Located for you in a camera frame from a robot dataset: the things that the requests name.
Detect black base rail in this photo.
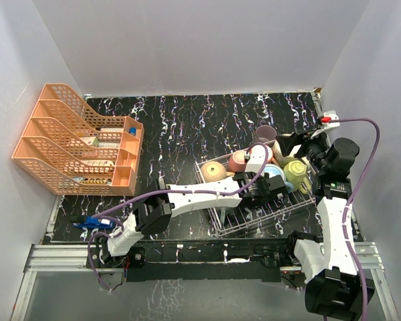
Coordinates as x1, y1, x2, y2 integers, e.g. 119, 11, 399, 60
86, 238, 302, 282

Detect yellow green mug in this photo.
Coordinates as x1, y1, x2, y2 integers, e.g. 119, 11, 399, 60
283, 160, 311, 195

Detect pink mug cream inside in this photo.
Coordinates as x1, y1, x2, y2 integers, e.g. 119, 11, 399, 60
227, 150, 247, 173

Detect brown ceramic mug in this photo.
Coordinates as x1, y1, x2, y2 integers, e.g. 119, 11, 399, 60
200, 161, 235, 183

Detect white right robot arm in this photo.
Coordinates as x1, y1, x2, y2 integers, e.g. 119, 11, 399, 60
277, 132, 375, 320

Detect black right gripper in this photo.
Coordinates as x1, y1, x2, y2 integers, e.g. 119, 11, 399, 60
276, 128, 329, 174

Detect salmon pink speckled mug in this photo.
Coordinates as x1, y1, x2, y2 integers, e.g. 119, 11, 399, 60
249, 145, 273, 164

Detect cream floral mug green inside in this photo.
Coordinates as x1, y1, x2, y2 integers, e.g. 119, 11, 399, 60
271, 140, 311, 169

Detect blue cap bottle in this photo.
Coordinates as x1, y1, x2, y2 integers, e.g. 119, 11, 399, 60
128, 127, 136, 136

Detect green white box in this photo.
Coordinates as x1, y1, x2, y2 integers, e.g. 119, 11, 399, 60
80, 136, 99, 148

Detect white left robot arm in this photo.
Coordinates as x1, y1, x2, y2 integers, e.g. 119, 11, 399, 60
101, 172, 288, 267

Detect aluminium frame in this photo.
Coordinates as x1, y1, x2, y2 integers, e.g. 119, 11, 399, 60
9, 240, 401, 321

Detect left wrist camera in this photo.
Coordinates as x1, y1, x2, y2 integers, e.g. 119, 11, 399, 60
245, 145, 269, 175

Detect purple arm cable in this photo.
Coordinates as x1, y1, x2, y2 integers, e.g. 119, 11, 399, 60
86, 142, 271, 295
293, 117, 381, 321

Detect light blue mug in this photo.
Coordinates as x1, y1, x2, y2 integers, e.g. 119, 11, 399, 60
264, 164, 294, 193

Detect orange plastic file organizer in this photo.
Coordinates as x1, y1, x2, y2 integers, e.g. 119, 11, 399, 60
12, 84, 144, 196

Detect grey green mug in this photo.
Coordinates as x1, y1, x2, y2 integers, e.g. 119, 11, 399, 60
220, 207, 227, 226

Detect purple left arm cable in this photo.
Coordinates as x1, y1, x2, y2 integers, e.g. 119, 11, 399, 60
86, 142, 271, 295

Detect mauve purple mug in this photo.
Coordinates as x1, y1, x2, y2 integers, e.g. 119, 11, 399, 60
253, 125, 277, 146

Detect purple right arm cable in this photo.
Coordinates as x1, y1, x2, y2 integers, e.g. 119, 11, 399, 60
293, 117, 381, 321

